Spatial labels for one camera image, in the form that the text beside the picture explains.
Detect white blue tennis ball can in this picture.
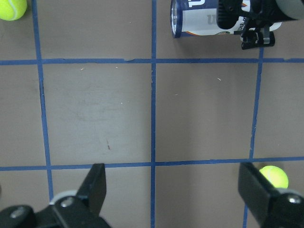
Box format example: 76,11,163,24
170,0,283,39

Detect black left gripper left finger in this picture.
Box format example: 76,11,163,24
76,163,106,216

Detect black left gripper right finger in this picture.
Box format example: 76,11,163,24
238,162,283,223

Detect tennis ball front Roland Garros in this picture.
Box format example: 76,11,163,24
0,0,28,21

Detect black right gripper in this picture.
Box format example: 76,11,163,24
217,0,302,50

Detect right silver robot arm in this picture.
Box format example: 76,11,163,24
217,0,304,50

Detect tennis ball near left base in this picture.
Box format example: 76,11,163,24
259,165,289,189

